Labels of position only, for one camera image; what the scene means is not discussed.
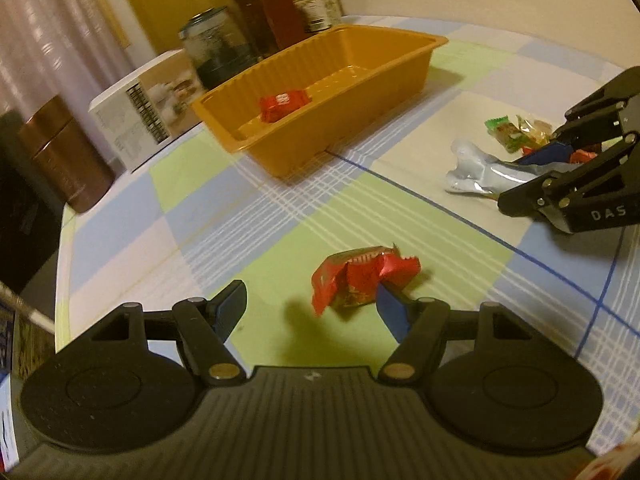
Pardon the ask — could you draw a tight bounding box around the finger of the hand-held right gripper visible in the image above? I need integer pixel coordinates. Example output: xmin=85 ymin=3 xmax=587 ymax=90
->
xmin=497 ymin=132 xmax=640 ymax=219
xmin=512 ymin=66 xmax=640 ymax=166

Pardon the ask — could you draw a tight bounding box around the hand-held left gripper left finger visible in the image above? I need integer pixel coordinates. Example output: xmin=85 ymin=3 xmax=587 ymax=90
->
xmin=92 ymin=280 xmax=249 ymax=387

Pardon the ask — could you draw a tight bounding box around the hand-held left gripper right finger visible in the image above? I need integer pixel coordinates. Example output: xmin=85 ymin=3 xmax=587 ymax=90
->
xmin=375 ymin=282 xmax=547 ymax=387

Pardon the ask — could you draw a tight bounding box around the yellow candy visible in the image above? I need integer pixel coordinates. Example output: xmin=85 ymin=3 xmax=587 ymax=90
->
xmin=515 ymin=115 xmax=554 ymax=149

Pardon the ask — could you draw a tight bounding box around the red snack packet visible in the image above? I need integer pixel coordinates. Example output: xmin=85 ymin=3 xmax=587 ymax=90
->
xmin=311 ymin=243 xmax=421 ymax=317

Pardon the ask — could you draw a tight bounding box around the silver foil snack packet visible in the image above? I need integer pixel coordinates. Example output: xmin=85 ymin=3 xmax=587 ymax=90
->
xmin=444 ymin=140 xmax=551 ymax=199

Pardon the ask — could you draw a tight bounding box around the orange plastic tray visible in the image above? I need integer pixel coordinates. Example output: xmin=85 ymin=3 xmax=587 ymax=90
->
xmin=191 ymin=23 xmax=449 ymax=178

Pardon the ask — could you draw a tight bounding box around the green wrapped candy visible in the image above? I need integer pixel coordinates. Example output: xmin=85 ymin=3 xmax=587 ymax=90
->
xmin=483 ymin=116 xmax=524 ymax=154

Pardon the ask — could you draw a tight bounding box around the checked tablecloth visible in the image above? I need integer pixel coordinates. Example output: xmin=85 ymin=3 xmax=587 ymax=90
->
xmin=55 ymin=12 xmax=640 ymax=461

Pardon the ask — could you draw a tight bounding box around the white stick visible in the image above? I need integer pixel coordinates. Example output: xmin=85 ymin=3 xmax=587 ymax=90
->
xmin=0 ymin=281 xmax=55 ymax=335

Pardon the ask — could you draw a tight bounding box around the small red wrapped snack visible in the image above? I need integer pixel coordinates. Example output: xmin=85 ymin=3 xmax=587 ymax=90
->
xmin=259 ymin=88 xmax=314 ymax=124

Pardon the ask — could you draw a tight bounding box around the white printed cardboard box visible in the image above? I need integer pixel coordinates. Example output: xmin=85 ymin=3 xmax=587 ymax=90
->
xmin=88 ymin=49 xmax=211 ymax=171

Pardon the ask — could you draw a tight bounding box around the brown metal canister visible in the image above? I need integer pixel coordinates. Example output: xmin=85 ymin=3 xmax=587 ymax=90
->
xmin=17 ymin=94 xmax=116 ymax=213

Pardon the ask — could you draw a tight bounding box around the dark glass jar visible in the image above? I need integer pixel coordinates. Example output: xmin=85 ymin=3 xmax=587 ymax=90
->
xmin=178 ymin=6 xmax=253 ymax=92

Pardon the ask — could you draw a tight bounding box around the clear plastic jar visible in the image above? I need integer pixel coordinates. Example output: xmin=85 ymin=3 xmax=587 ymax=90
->
xmin=292 ymin=0 xmax=343 ymax=34

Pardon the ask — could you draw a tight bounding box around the dark brown carton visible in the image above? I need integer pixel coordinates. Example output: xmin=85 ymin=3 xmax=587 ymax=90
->
xmin=231 ymin=0 xmax=280 ymax=59

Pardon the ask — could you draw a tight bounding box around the red-brown carton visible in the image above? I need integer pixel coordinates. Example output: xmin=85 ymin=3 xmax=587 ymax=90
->
xmin=256 ymin=0 xmax=307 ymax=51

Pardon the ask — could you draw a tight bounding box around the sheer curtain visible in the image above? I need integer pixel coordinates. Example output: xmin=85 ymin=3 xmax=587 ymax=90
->
xmin=0 ymin=0 xmax=157 ymax=122

